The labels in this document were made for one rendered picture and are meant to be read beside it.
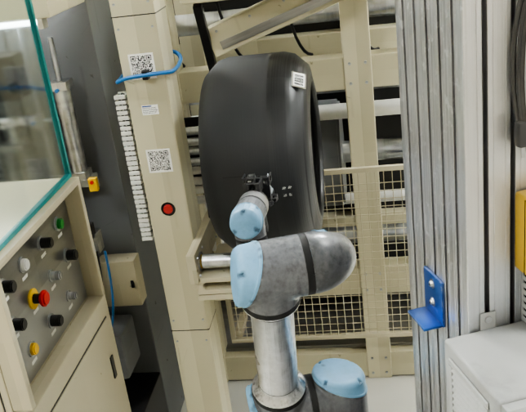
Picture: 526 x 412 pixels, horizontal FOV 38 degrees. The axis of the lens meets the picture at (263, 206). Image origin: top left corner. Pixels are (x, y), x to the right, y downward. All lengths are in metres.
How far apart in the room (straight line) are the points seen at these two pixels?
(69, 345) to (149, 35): 0.88
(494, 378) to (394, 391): 2.05
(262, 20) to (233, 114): 0.56
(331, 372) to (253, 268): 0.43
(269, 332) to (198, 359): 1.17
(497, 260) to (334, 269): 0.30
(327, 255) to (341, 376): 0.40
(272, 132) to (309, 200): 0.22
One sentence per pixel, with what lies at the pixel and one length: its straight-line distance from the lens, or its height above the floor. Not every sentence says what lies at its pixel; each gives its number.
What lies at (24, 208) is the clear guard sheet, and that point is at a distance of 1.93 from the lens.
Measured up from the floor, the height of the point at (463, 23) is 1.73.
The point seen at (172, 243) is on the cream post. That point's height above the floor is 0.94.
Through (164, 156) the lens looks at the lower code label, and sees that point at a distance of 2.34.
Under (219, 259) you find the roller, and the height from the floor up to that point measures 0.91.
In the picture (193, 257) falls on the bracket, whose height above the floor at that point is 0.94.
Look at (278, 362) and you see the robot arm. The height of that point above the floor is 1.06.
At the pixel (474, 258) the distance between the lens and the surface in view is 1.26.
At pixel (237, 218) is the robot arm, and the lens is 1.73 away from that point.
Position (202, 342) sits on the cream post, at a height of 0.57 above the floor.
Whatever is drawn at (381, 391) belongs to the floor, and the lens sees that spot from 3.25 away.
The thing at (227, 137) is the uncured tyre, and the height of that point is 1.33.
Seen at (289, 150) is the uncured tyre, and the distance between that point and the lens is 2.07.
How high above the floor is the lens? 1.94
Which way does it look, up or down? 22 degrees down
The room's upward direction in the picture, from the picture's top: 7 degrees counter-clockwise
